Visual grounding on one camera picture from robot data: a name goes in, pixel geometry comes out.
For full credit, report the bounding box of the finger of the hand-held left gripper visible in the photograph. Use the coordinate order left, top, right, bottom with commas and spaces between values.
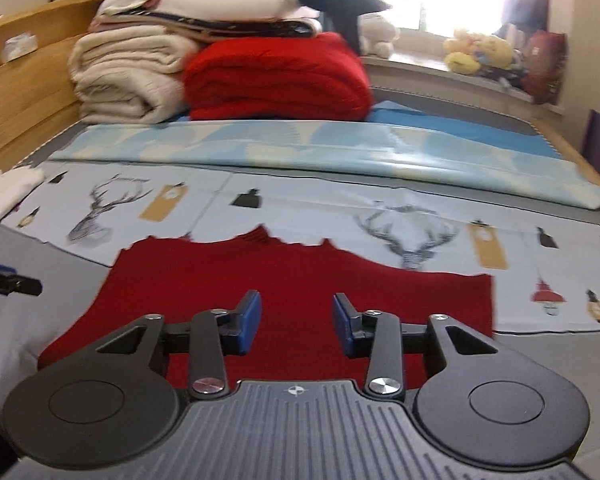
0, 259, 44, 299

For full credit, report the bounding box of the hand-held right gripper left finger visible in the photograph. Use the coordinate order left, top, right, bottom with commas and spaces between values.
92, 290, 262, 400

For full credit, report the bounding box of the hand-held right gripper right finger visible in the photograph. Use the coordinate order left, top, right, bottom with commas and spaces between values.
334, 293, 506, 401

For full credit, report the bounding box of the red knit sweater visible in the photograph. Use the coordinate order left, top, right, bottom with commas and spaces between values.
37, 225, 496, 391

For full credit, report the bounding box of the white folded cloth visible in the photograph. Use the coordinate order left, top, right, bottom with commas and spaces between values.
0, 167, 46, 235

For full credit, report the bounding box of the deer print bed sheet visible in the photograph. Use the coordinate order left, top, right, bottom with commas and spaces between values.
0, 160, 600, 335

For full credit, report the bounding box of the light blue patterned quilt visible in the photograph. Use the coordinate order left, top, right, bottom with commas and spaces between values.
47, 120, 600, 211

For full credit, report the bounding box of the blue mat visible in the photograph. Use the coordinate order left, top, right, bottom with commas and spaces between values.
367, 101, 566, 161

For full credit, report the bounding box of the folded beige blanket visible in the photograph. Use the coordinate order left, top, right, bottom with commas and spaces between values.
69, 25, 203, 125

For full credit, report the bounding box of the folded red blanket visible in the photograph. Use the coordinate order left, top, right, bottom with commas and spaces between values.
182, 31, 373, 122

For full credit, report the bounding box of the dark patterned folded blanket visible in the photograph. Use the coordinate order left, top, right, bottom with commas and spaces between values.
92, 7, 323, 43

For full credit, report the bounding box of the white plush toy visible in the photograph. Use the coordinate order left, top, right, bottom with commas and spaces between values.
360, 12, 401, 58

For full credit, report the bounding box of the yellow plush toy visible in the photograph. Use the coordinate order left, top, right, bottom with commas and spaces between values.
442, 27, 516, 77

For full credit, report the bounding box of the white folded blanket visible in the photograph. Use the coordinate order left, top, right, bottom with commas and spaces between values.
100, 0, 323, 28

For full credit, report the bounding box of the dark red bag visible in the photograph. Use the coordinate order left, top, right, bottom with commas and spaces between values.
522, 30, 568, 106

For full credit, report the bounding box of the wooden bed frame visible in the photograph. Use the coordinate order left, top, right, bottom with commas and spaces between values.
0, 0, 600, 233

